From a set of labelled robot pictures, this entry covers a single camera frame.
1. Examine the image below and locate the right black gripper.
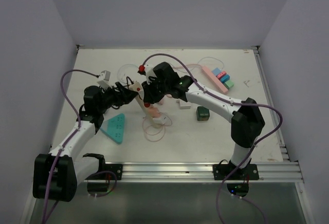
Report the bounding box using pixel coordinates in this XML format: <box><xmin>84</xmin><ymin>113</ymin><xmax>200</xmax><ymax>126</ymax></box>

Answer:
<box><xmin>141</xmin><ymin>77</ymin><xmax>170</xmax><ymax>105</ymax></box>

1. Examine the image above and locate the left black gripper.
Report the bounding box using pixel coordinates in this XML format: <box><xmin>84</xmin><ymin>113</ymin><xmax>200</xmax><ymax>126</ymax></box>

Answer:
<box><xmin>97</xmin><ymin>82</ymin><xmax>138</xmax><ymax>113</ymax></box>

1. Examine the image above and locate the beige power strip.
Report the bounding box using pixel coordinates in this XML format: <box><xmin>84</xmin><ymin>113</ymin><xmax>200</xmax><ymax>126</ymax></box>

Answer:
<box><xmin>129</xmin><ymin>81</ymin><xmax>163</xmax><ymax>128</ymax></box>

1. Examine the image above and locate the white charger plug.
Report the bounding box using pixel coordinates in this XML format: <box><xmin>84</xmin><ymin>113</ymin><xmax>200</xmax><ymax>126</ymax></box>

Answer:
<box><xmin>176</xmin><ymin>99</ymin><xmax>191</xmax><ymax>109</ymax></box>

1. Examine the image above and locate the teal triangular socket adapter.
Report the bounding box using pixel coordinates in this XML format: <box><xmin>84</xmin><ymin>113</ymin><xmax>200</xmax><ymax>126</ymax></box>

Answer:
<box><xmin>100</xmin><ymin>113</ymin><xmax>125</xmax><ymax>144</ymax></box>

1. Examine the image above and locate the dark green cube plug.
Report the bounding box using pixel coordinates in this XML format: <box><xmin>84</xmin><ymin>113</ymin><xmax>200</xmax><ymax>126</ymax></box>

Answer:
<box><xmin>196</xmin><ymin>106</ymin><xmax>210</xmax><ymax>121</ymax></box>

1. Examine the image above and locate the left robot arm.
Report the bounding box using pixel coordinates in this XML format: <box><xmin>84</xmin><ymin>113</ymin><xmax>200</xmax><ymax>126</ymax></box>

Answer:
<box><xmin>32</xmin><ymin>82</ymin><xmax>138</xmax><ymax>202</ymax></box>

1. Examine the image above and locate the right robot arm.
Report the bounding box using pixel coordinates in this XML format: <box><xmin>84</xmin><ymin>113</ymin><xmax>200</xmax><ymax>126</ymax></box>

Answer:
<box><xmin>139</xmin><ymin>62</ymin><xmax>265</xmax><ymax>179</ymax></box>

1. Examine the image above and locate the pink plug on strip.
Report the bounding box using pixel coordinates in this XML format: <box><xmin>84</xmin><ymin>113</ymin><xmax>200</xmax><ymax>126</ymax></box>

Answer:
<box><xmin>148</xmin><ymin>107</ymin><xmax>161</xmax><ymax>118</ymax></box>

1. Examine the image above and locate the blue plug adapter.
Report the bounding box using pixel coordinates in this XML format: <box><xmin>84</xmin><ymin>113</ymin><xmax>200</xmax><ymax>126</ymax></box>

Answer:
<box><xmin>211</xmin><ymin>68</ymin><xmax>222</xmax><ymax>77</ymax></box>

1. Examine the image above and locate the pink plug adapter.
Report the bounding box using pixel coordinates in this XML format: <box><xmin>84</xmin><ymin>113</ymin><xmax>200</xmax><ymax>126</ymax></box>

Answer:
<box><xmin>216</xmin><ymin>71</ymin><xmax>227</xmax><ymax>80</ymax></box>

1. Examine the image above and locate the teal plug adapter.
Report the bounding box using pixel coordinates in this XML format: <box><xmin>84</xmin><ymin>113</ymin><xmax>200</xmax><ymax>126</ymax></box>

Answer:
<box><xmin>219</xmin><ymin>74</ymin><xmax>230</xmax><ymax>83</ymax></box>

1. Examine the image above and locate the mint green plug adapter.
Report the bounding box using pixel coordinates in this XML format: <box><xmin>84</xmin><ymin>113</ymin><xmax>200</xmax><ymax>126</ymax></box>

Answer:
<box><xmin>224</xmin><ymin>80</ymin><xmax>234</xmax><ymax>89</ymax></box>

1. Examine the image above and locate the white usb charger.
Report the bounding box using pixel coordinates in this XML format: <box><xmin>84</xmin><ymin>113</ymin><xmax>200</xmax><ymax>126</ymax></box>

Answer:
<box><xmin>153</xmin><ymin>114</ymin><xmax>167</xmax><ymax>125</ymax></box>

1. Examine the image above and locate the pink thick power cord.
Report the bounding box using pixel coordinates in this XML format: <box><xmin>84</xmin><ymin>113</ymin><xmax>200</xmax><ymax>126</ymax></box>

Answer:
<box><xmin>158</xmin><ymin>64</ymin><xmax>204</xmax><ymax>106</ymax></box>

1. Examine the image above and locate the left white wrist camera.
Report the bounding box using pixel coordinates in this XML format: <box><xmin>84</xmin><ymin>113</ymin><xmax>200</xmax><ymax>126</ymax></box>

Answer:
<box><xmin>97</xmin><ymin>70</ymin><xmax>111</xmax><ymax>89</ymax></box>

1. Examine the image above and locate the light blue thin cable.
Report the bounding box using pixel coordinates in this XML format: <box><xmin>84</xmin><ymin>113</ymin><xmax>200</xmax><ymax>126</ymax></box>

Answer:
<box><xmin>117</xmin><ymin>56</ymin><xmax>225</xmax><ymax>81</ymax></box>

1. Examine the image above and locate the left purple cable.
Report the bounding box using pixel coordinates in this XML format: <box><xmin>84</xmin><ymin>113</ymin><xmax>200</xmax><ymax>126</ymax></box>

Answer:
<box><xmin>41</xmin><ymin>69</ymin><xmax>100</xmax><ymax>224</ymax></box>

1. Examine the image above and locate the purple cable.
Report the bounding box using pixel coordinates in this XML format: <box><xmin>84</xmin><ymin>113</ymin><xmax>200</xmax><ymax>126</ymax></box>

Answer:
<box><xmin>41</xmin><ymin>69</ymin><xmax>100</xmax><ymax>224</ymax></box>
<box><xmin>142</xmin><ymin>53</ymin><xmax>284</xmax><ymax>224</ymax></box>

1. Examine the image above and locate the aluminium front rail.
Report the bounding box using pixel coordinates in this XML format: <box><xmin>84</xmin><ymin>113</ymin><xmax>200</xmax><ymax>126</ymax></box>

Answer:
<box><xmin>105</xmin><ymin>162</ymin><xmax>303</xmax><ymax>183</ymax></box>

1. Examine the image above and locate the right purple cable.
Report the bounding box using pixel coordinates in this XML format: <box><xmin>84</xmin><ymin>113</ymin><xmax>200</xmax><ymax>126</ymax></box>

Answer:
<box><xmin>142</xmin><ymin>53</ymin><xmax>284</xmax><ymax>224</ymax></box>

